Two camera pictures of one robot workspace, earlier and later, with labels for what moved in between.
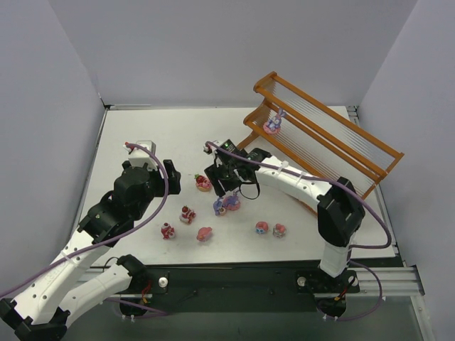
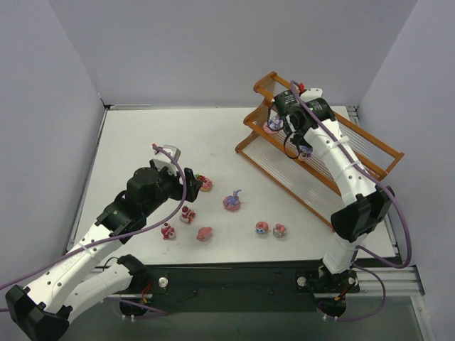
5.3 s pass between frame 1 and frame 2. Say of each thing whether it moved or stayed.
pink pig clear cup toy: stayed
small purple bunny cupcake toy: moved
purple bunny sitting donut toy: stayed
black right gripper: moved
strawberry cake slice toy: stayed
